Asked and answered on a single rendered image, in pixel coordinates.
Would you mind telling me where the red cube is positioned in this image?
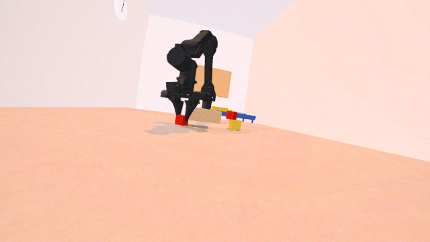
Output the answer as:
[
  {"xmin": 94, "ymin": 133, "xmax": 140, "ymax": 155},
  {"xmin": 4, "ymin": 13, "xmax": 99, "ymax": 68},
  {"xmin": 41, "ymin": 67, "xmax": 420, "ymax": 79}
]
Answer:
[
  {"xmin": 226, "ymin": 111, "xmax": 237, "ymax": 120},
  {"xmin": 175, "ymin": 115, "xmax": 188, "ymax": 126}
]

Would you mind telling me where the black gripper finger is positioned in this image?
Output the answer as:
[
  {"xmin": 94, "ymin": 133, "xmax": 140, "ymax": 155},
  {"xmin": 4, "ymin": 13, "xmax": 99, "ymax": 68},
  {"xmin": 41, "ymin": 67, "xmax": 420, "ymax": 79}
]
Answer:
[
  {"xmin": 184, "ymin": 99, "xmax": 200, "ymax": 121},
  {"xmin": 168, "ymin": 99, "xmax": 184, "ymax": 115}
]

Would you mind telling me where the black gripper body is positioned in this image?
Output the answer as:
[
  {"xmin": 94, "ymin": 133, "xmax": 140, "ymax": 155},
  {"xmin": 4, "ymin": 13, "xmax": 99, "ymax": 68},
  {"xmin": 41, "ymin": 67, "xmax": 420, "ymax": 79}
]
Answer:
[{"xmin": 160, "ymin": 74, "xmax": 212, "ymax": 102}]

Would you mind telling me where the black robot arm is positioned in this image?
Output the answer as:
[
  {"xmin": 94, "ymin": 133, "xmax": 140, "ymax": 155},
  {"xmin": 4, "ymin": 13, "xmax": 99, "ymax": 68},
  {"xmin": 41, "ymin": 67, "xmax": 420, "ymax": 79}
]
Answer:
[{"xmin": 166, "ymin": 30, "xmax": 218, "ymax": 110}]

